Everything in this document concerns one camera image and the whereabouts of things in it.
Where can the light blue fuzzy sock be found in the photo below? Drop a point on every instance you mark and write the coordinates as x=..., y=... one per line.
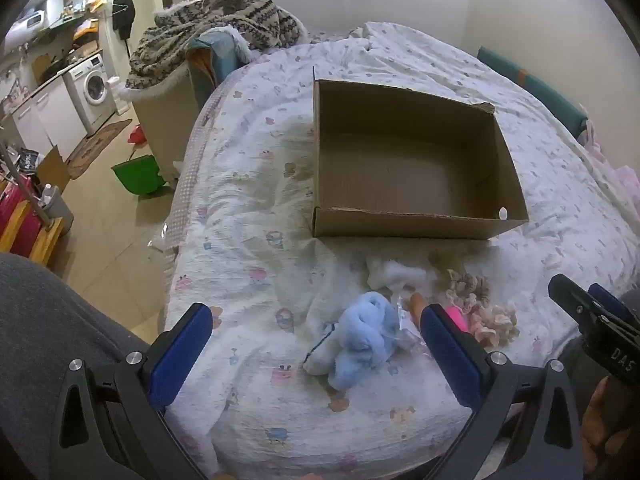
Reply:
x=360, y=332

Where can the clear plastic wrapper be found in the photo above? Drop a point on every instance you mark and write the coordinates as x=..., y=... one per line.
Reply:
x=407, y=335

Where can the brown cardboard box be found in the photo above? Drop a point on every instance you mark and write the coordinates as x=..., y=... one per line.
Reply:
x=400, y=170

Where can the white microwave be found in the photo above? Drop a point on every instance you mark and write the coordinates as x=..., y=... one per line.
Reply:
x=35, y=20

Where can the teal headboard cushion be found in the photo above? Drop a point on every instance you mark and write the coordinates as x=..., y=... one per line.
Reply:
x=540, y=90

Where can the red item on floor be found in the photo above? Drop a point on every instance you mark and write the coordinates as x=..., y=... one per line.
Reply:
x=136, y=135

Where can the pink cloth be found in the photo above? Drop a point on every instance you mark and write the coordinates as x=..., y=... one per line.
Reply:
x=625, y=180

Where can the beige storage bin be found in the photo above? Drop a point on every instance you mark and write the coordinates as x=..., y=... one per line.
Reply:
x=165, y=120

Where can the grey waste bin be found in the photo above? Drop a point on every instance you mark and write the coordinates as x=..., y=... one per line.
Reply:
x=57, y=210

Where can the white kitchen cabinet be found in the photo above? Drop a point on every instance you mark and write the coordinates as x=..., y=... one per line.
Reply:
x=55, y=115

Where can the yellow wooden frame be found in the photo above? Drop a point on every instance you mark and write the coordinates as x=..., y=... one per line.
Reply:
x=46, y=245

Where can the red suitcase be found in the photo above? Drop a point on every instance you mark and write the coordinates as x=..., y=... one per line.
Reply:
x=15, y=220

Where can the person's right hand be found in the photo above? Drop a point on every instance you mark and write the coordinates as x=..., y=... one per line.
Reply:
x=597, y=410

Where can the green dustpan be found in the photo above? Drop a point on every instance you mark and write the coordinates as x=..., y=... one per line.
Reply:
x=137, y=175

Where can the tan fuzzy scrunchie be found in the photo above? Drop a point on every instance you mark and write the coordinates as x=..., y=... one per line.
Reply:
x=445, y=260

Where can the black hanging garment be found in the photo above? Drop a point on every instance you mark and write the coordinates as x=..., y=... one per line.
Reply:
x=123, y=15

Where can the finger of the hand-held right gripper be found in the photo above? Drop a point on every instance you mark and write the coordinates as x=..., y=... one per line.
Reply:
x=606, y=302
x=570, y=296

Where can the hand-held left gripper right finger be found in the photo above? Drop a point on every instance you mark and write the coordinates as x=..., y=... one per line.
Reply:
x=450, y=360

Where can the teal cushion with white fur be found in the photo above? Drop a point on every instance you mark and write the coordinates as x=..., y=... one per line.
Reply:
x=220, y=55

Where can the cream scrunchie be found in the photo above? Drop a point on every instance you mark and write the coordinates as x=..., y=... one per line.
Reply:
x=495, y=325

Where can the orange soft item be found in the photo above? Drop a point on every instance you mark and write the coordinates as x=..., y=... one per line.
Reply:
x=418, y=305

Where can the pink soft toy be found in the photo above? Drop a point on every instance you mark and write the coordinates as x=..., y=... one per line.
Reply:
x=457, y=317

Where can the white printed duvet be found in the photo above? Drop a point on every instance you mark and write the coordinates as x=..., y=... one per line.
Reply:
x=250, y=260

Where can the brown floor rug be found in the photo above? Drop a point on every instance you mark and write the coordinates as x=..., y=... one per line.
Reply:
x=95, y=147

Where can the flat cardboard piece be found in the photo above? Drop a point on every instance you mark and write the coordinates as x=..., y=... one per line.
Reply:
x=52, y=170

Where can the metal pole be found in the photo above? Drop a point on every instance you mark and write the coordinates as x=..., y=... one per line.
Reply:
x=25, y=185

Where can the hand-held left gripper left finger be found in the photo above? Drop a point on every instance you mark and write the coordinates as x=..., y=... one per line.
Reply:
x=180, y=355

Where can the white fuzzy sock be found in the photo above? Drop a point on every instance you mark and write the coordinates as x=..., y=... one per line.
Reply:
x=400, y=272

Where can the patterned knit blanket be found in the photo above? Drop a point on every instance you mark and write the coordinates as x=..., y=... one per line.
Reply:
x=200, y=30

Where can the beige lace scrunchie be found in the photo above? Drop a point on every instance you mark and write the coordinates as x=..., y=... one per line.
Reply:
x=470, y=287

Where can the white washing machine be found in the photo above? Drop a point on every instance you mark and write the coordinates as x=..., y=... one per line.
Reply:
x=92, y=87

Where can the person's grey trouser leg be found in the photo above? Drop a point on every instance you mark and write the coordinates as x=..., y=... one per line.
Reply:
x=40, y=335

